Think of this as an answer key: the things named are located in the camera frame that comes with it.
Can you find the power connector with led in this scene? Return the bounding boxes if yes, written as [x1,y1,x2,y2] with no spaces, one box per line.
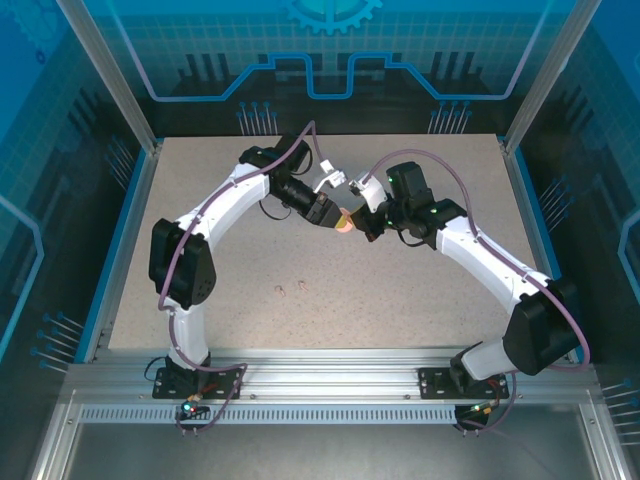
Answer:
[179,394,210,420]
[467,399,504,419]

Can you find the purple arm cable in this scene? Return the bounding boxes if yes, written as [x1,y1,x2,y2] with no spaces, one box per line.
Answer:
[360,149,592,437]
[157,119,324,437]

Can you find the right power connector with LED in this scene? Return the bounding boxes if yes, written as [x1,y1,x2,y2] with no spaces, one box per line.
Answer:
[467,399,504,419]

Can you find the aluminium frame post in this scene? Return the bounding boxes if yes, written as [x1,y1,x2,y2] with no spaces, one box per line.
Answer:
[53,0,164,154]
[501,0,605,154]

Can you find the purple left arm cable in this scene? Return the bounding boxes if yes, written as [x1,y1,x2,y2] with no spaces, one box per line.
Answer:
[157,119,324,437]

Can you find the left power connector with LED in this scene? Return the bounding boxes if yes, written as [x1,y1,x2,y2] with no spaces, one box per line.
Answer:
[179,394,210,420]

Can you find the aluminium left frame post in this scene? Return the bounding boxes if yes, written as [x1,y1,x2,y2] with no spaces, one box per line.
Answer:
[53,0,164,154]

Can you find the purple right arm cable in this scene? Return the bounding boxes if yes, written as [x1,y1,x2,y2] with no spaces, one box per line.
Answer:
[360,149,592,437]

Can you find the aluminium front frame rail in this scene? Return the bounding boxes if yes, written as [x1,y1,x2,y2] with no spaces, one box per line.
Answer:
[62,346,599,404]

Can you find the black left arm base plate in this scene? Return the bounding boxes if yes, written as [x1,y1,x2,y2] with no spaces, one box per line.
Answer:
[152,366,247,401]

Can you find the aluminium right side rail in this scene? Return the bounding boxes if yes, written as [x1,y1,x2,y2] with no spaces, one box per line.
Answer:
[498,134,584,364]

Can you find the slotted grey cable duct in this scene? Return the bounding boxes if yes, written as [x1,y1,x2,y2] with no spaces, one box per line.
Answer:
[78,405,464,425]

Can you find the aluminium left side rail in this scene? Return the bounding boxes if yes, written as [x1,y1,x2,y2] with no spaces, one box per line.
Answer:
[82,139,165,364]

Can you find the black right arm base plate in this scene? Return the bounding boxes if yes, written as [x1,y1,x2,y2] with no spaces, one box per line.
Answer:
[417,366,519,401]

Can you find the aluminium right frame post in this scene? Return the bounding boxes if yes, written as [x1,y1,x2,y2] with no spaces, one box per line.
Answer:
[501,0,605,154]

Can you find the grey metal front tray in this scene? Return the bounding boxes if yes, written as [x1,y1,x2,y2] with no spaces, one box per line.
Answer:
[29,389,640,480]

